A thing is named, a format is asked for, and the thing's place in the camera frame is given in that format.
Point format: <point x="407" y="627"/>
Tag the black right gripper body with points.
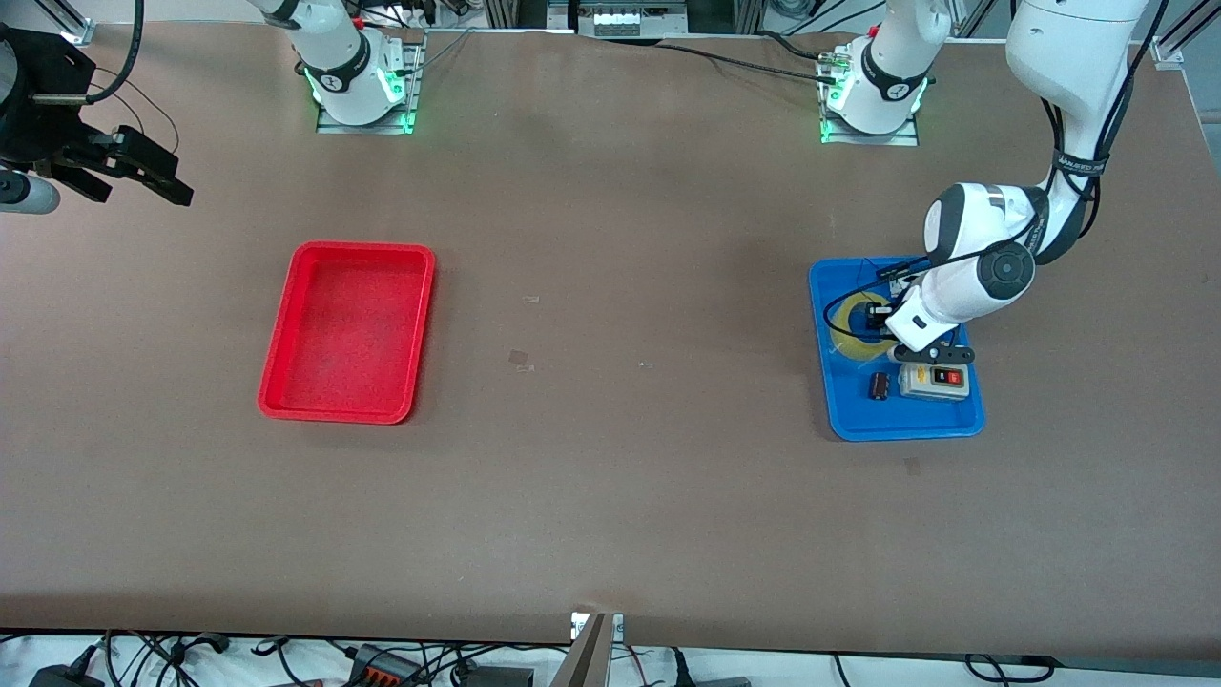
<point x="38" y="124"/>

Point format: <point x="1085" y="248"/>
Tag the black plug adapter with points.
<point x="62" y="677"/>

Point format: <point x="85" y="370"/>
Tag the blue plastic tray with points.
<point x="858" y="415"/>

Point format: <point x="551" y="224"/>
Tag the red plastic tray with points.
<point x="348" y="334"/>

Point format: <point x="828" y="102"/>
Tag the silver post bracket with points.
<point x="617" y="625"/>

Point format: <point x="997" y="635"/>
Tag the black orange power adapter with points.
<point x="382" y="668"/>

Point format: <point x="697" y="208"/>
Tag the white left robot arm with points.
<point x="1068" y="57"/>

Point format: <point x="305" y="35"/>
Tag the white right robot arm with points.
<point x="334" y="48"/>

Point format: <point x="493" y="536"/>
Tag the grey on-off switch box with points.
<point x="911" y="382"/>

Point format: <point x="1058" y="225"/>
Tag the grey aluminium post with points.
<point x="582" y="663"/>

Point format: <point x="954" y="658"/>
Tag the yellow tape roll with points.
<point x="854" y="352"/>

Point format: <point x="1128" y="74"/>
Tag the aluminium corner bracket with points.
<point x="1166" y="51"/>
<point x="76" y="33"/>

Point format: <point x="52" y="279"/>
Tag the grey power strip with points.
<point x="620" y="19"/>

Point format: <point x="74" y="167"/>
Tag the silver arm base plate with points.
<point x="334" y="128"/>
<point x="897" y="139"/>

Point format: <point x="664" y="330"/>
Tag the black flat box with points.
<point x="496" y="678"/>

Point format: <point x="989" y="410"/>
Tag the dark cylindrical capacitor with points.
<point x="879" y="385"/>

